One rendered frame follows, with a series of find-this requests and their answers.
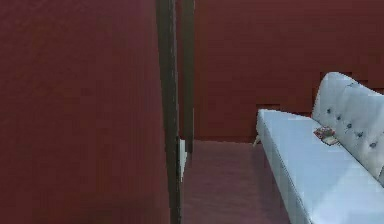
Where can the white tufted sofa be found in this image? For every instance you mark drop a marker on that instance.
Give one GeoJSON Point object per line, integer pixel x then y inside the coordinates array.
{"type": "Point", "coordinates": [320, 173]}

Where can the dark brown door frame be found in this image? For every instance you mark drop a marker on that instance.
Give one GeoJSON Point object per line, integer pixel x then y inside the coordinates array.
{"type": "Point", "coordinates": [169, 100]}

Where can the small red patterned book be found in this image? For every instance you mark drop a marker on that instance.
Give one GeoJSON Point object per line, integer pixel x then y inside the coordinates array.
{"type": "Point", "coordinates": [324, 133]}

